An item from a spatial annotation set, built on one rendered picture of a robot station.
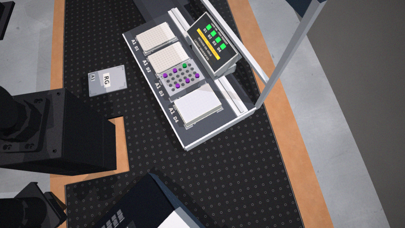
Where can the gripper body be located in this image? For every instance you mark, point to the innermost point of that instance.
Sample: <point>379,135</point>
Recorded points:
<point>39,208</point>

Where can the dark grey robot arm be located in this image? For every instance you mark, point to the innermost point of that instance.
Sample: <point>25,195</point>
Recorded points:
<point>22,126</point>

